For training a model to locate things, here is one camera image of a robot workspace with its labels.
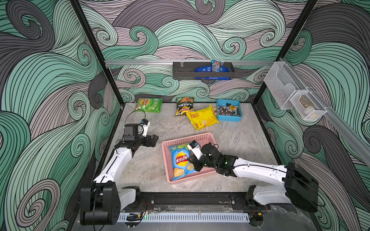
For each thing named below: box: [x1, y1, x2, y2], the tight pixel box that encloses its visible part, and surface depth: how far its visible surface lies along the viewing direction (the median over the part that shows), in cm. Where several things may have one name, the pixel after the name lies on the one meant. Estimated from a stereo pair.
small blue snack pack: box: [211, 59, 221, 73], surface depth 92 cm
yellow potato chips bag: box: [185, 103, 220, 131], surface depth 106 cm
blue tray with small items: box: [216, 99, 243, 122], surface depth 116 cm
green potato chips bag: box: [134, 97, 164, 114], surface depth 113 cm
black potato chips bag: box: [174, 96, 195, 117], surface depth 113 cm
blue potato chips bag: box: [167, 143, 198, 182], surface depth 79 cm
